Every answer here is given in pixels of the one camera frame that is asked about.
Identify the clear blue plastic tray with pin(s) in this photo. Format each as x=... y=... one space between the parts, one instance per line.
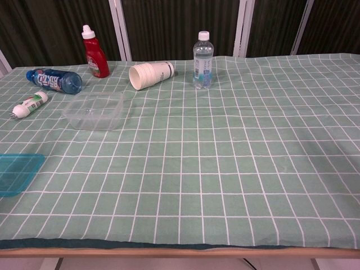
x=84 y=112

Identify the green checked tablecloth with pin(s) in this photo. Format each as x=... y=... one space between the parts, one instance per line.
x=197 y=154

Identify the clear water bottle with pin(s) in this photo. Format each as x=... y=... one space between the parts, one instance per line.
x=203 y=64

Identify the red ketchup squeeze bottle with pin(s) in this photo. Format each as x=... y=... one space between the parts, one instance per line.
x=95 y=57

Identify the blue drink bottle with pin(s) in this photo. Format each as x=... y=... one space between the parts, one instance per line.
x=53 y=81

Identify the small white labelled bottle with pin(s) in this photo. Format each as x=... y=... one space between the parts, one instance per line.
x=31 y=104

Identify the wooden table frame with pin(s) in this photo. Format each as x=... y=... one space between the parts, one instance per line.
x=180 y=252

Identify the white partition post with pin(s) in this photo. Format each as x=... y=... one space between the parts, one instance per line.
x=302 y=26
x=242 y=28
x=4 y=63
x=121 y=31

